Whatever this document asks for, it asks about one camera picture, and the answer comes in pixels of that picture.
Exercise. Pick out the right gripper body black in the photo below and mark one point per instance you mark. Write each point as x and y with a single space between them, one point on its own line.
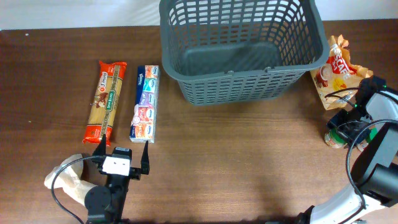
348 123

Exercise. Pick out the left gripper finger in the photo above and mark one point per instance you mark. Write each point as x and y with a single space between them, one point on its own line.
145 164
101 148

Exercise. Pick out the green bottle with label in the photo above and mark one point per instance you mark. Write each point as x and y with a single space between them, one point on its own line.
333 140

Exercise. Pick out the orange coffee sachet bag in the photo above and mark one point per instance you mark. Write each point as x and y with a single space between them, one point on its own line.
336 79

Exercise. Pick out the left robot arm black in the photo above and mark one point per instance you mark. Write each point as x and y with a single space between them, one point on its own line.
105 204

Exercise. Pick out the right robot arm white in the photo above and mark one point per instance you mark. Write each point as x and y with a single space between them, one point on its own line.
372 174

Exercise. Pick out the orange spaghetti pack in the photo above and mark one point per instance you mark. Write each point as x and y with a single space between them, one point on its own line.
105 102

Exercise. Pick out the tissue multipack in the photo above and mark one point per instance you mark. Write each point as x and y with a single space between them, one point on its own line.
145 108

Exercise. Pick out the grey plastic basket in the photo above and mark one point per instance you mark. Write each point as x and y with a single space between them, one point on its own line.
224 51

